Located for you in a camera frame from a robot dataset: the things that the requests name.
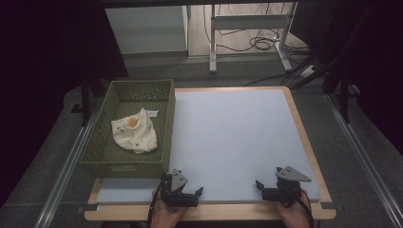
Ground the cream printed cloth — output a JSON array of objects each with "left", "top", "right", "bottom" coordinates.
[{"left": 110, "top": 107, "right": 160, "bottom": 155}]

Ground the black coiled floor cable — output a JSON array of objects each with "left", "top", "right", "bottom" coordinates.
[{"left": 202, "top": 3, "right": 311, "bottom": 65}]

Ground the green plastic basket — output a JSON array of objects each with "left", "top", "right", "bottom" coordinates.
[{"left": 79, "top": 79, "right": 177, "bottom": 179}]

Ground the person's left hand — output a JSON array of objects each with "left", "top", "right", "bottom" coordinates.
[{"left": 150, "top": 192, "right": 187, "bottom": 228}]

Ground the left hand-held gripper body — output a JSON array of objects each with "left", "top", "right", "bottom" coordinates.
[{"left": 160, "top": 168, "right": 192, "bottom": 209}]

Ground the black stand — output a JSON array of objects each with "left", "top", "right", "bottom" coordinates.
[
  {"left": 70, "top": 71, "right": 106, "bottom": 127},
  {"left": 293, "top": 3, "right": 378, "bottom": 125}
]

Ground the white power strip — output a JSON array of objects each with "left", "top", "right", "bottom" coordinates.
[{"left": 298, "top": 64, "right": 317, "bottom": 79}]

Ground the dark curtain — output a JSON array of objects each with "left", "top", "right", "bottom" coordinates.
[
  {"left": 0, "top": 0, "right": 129, "bottom": 208},
  {"left": 289, "top": 0, "right": 403, "bottom": 156}
]

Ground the metal floor rail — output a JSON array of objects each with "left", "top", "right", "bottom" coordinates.
[
  {"left": 32, "top": 96, "right": 106, "bottom": 228},
  {"left": 323, "top": 92, "right": 403, "bottom": 228}
]

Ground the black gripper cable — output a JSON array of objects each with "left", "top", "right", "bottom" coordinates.
[{"left": 297, "top": 189, "right": 316, "bottom": 228}]

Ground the grey cabinet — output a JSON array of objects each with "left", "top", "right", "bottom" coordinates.
[{"left": 105, "top": 5, "right": 189, "bottom": 59}]

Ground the person's right hand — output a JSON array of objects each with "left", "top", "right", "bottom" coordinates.
[{"left": 275, "top": 194, "right": 312, "bottom": 228}]

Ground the white metal desk frame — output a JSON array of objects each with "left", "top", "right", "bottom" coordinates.
[{"left": 208, "top": 2, "right": 298, "bottom": 75}]

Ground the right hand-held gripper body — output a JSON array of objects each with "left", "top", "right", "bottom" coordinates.
[{"left": 275, "top": 165, "right": 313, "bottom": 207}]

